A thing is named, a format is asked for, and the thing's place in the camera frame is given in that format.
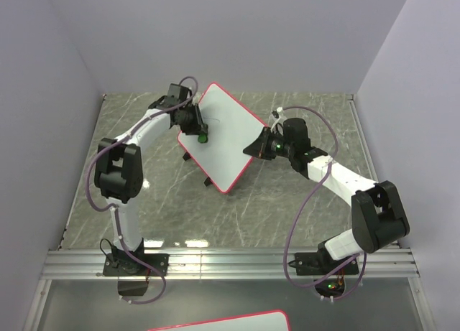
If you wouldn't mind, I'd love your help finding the aluminium mounting rail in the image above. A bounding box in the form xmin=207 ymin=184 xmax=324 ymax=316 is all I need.
xmin=40 ymin=248 xmax=419 ymax=280

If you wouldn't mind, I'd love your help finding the pink framed whiteboard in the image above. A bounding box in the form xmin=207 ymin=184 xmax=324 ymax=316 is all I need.
xmin=154 ymin=310 xmax=291 ymax=331
xmin=178 ymin=83 xmax=266 ymax=194

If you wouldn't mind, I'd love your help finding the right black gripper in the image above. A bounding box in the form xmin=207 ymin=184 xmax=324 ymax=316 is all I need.
xmin=243 ymin=129 xmax=293 ymax=162

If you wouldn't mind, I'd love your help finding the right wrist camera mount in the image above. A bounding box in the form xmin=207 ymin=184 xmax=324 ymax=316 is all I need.
xmin=271 ymin=107 xmax=286 ymax=132

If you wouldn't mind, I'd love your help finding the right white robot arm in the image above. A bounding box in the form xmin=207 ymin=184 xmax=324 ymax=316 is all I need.
xmin=243 ymin=118 xmax=410 ymax=274

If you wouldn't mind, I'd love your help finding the green whiteboard eraser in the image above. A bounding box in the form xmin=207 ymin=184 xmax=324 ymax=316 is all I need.
xmin=198 ymin=133 xmax=208 ymax=144

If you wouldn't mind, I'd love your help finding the black wire board stand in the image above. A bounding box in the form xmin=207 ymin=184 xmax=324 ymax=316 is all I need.
xmin=182 ymin=151 xmax=213 ymax=187

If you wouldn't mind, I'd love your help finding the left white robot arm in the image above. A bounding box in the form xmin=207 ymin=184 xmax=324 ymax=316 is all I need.
xmin=87 ymin=82 xmax=208 ymax=275

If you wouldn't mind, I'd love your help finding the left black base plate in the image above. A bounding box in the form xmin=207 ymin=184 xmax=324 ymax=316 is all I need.
xmin=103 ymin=253 xmax=170 ymax=276

